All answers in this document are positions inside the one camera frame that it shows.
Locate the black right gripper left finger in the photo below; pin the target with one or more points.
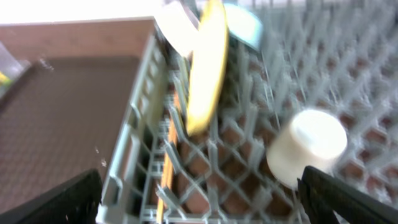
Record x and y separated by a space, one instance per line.
74 201

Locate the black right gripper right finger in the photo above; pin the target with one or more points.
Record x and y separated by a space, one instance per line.
324 196

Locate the wooden chopstick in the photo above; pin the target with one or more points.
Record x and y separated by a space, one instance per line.
167 173

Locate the yellow plate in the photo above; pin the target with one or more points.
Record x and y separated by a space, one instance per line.
208 67

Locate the light blue bowl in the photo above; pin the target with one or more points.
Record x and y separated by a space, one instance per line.
244 26

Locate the green snack wrapper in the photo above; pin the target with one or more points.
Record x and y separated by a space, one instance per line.
4 80

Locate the grey dishwasher rack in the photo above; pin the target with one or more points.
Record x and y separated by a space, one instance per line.
336 56

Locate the dark brown serving tray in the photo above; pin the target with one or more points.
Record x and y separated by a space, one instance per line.
62 119

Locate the clear plastic bin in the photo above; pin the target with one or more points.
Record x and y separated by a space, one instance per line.
14 69

